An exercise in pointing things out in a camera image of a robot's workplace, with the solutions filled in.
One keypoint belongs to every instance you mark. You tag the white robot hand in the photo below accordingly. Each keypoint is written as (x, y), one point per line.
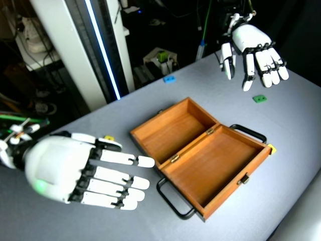
(250, 37)
(57, 160)

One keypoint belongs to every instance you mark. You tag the small yellow two-hole block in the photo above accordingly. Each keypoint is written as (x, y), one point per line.
(273, 148)
(109, 137)

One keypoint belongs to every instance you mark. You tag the small green two-hole block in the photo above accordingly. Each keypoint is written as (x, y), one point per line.
(256, 100)

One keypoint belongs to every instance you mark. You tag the green plug block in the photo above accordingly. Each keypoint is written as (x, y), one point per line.
(162, 56)

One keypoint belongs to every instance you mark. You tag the small blue two-hole block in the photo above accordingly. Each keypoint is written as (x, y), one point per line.
(169, 79)

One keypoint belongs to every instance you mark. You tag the white power strip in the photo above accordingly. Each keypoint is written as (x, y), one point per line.
(151, 57)

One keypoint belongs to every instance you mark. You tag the white column with blue light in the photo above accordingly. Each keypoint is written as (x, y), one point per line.
(62, 50)

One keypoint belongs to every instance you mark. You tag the white shoe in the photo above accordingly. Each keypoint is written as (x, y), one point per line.
(35, 40)

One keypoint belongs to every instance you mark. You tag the grey table cloth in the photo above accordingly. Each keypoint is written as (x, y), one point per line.
(250, 200)

